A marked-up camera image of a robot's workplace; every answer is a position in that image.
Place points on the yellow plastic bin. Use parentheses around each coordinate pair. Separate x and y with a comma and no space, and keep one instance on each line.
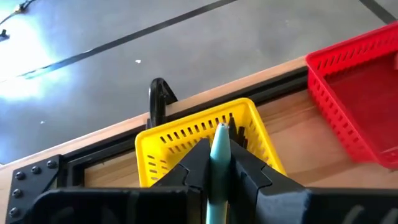
(183,158)

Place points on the teal pen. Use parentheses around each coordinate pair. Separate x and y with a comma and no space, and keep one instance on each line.
(219,161)

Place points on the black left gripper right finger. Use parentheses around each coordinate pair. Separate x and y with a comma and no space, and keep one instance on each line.
(258,189)

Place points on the black pen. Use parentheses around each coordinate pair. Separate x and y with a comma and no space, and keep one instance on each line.
(242,138)

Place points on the red plastic bin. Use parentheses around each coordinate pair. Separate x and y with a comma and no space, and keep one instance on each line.
(357,109)

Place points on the black table clamp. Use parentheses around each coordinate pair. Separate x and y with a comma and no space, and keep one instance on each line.
(157,99)

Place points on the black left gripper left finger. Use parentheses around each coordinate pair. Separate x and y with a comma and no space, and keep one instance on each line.
(196,165)

